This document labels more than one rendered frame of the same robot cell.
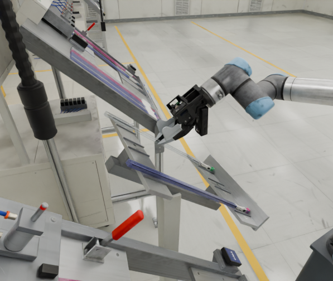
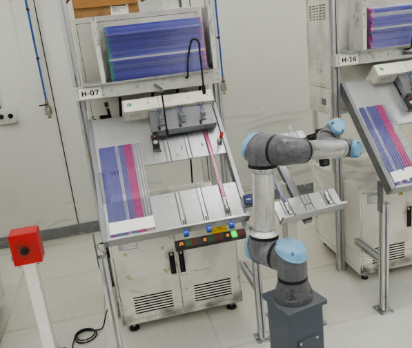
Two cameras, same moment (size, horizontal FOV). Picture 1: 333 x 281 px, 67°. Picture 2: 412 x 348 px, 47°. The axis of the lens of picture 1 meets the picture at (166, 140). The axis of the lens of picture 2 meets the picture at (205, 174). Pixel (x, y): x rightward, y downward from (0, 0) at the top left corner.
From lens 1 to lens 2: 235 cm
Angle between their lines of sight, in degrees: 85
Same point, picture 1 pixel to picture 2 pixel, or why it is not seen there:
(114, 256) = (222, 148)
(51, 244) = (207, 121)
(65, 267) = (211, 136)
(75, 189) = (346, 213)
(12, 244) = (201, 113)
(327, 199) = not seen: outside the picture
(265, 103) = not seen: hidden behind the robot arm
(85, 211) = (348, 241)
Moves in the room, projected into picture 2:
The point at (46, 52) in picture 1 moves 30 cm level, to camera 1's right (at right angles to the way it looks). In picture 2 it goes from (346, 100) to (359, 109)
